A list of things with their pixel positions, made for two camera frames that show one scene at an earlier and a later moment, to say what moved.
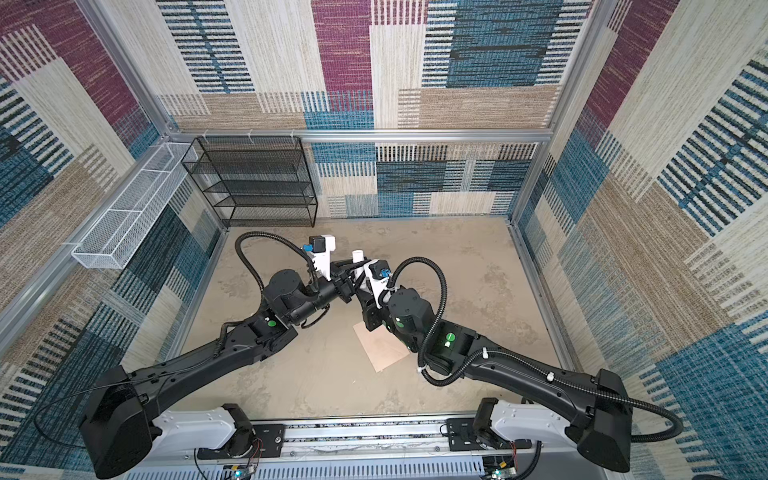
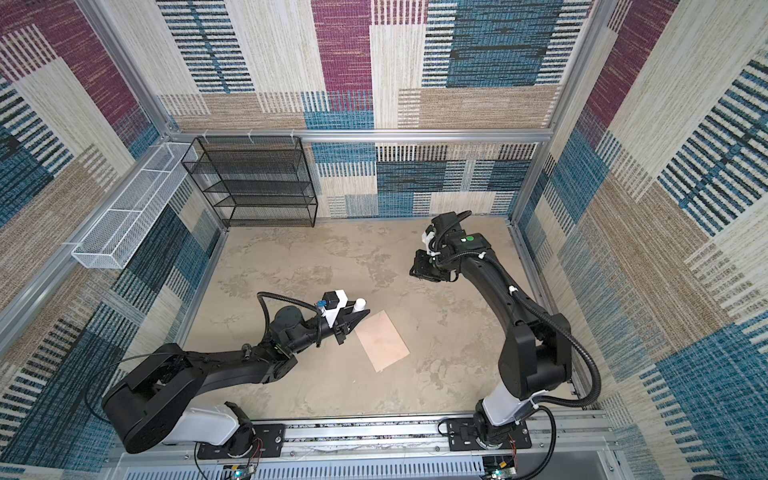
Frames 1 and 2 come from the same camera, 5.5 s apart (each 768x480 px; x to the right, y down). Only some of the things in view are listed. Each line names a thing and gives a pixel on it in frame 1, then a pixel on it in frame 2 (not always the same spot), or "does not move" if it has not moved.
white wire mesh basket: x=111 y=241 does not move
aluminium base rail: x=382 y=449 does not move
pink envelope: x=383 y=347 does not move
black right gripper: x=369 y=310 -> x=421 y=270
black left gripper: x=341 y=278 -> x=347 y=323
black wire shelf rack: x=255 y=181 does not move
